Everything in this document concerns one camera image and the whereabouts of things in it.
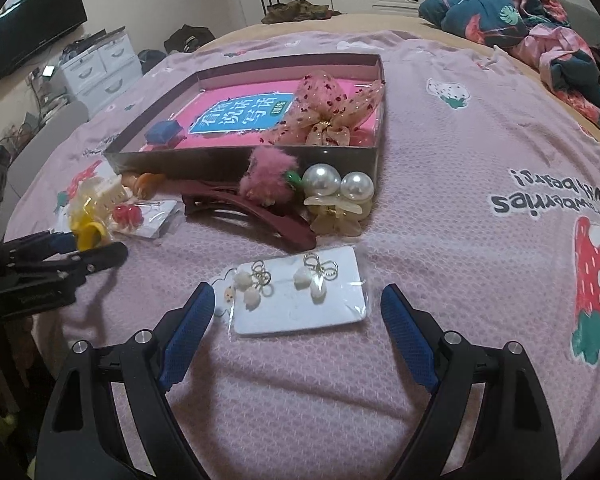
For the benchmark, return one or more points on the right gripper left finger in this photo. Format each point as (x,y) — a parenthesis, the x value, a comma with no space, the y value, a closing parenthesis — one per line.
(81,435)

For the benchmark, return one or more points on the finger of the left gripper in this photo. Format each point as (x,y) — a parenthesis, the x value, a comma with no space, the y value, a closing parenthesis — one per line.
(37,247)
(80,264)

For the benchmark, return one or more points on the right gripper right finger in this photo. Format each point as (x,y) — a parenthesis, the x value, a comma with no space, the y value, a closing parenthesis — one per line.
(514,436)

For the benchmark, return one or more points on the yellow hoop earrings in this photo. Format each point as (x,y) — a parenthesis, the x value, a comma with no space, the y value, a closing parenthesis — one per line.
(88,226)

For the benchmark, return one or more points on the red cherry earrings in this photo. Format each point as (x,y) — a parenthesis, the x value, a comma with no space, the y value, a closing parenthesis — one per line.
(143,219)

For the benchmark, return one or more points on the cream white hair claw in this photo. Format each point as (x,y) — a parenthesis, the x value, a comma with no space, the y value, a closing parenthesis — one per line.
(96,198)

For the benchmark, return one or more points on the dark red hair clip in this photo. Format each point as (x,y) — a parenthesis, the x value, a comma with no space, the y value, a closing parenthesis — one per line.
(281,220)

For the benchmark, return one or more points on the small blue jewelry box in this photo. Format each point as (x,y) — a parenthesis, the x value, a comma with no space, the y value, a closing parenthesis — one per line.
(164,134)

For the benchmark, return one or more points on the white petal earrings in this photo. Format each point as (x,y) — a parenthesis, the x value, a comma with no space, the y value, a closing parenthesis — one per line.
(315,290)

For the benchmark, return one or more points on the beige dotted mesh bow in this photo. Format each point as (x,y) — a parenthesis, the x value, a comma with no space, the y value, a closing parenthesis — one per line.
(322,113)

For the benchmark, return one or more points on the orange beige hair claw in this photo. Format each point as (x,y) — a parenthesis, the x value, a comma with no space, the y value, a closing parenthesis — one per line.
(143,186)

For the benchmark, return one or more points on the grey chair back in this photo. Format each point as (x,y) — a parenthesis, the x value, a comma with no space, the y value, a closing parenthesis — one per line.
(31,159)

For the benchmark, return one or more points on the white plastic drawer cabinet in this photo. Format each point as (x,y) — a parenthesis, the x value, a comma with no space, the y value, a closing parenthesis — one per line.
(100,74)

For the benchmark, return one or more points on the pink book in tray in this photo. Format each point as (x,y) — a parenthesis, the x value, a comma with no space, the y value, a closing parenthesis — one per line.
(236,116)

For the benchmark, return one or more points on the dark bag on floor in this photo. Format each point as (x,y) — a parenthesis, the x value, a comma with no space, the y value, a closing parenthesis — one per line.
(187,39)

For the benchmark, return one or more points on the large pearl hair clip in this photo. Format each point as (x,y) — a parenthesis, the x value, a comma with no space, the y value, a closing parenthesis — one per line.
(338,205)

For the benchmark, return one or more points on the pink bear print blanket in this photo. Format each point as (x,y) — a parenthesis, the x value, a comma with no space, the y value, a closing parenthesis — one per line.
(487,215)

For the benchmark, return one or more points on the dark shallow cardboard tray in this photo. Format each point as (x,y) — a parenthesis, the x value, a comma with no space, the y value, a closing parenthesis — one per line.
(223,164)

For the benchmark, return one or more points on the olive clothes on bed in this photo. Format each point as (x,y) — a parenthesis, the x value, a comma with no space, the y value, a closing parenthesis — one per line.
(297,11)

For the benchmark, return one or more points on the floral teal pink quilt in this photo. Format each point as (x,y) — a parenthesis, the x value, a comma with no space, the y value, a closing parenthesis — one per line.
(538,33)

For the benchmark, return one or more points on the black wall television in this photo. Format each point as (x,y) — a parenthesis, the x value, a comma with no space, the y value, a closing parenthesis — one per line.
(32,25)

